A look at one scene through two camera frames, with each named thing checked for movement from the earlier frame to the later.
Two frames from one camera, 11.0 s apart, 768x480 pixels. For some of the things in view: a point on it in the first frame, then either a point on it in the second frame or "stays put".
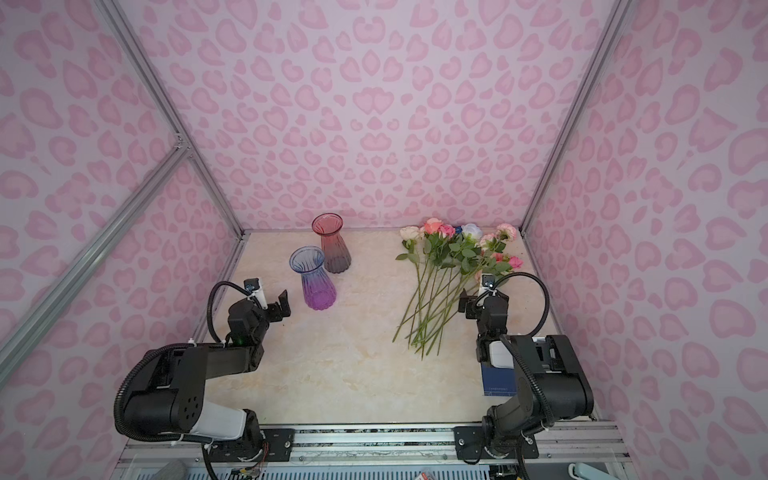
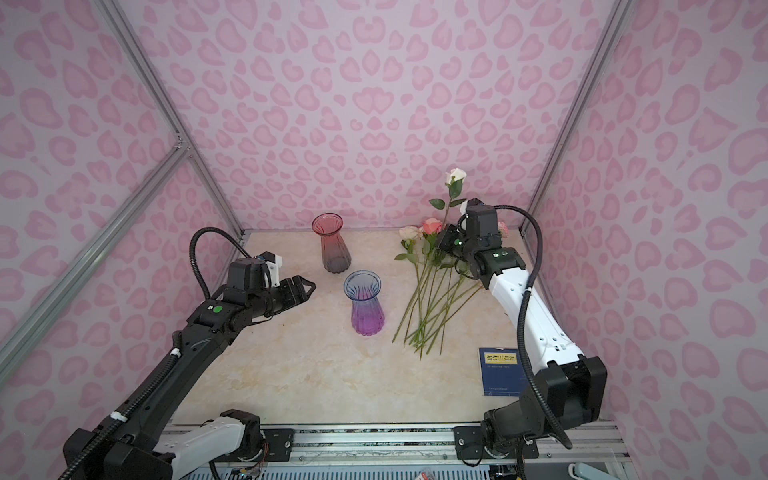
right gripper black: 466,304 -> 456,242
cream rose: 408,235 stays put
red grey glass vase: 336,255 stays put
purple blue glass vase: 319,292 -> 363,288
